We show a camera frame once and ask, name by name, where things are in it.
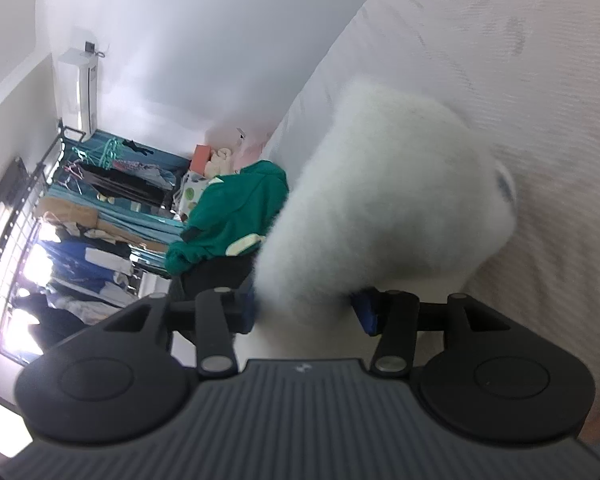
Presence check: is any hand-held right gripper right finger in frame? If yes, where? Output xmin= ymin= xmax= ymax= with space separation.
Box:
xmin=350 ymin=287 xmax=511 ymax=376

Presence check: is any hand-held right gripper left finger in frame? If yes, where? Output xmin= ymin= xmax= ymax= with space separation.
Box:
xmin=102 ymin=287 xmax=257 ymax=378

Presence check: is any cream sweater with blue stripes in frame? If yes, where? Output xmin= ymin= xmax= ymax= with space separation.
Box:
xmin=252 ymin=75 xmax=519 ymax=361

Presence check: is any row of hanging clothes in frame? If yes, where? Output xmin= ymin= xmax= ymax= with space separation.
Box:
xmin=15 ymin=130 xmax=191 ymax=341

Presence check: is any black metal clothes rack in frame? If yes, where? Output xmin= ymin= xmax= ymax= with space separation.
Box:
xmin=0 ymin=119 xmax=68 ymax=321

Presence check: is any black garment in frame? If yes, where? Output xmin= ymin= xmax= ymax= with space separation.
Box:
xmin=170 ymin=254 xmax=257 ymax=307

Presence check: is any green garment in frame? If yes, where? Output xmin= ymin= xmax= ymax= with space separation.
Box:
xmin=166 ymin=160 xmax=290 ymax=277

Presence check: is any polka dot bag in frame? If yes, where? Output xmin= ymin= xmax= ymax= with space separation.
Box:
xmin=177 ymin=170 xmax=217 ymax=222

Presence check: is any orange box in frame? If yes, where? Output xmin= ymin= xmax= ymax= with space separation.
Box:
xmin=190 ymin=144 xmax=214 ymax=176

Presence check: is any white air conditioner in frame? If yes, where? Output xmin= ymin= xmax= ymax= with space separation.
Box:
xmin=56 ymin=47 xmax=102 ymax=135

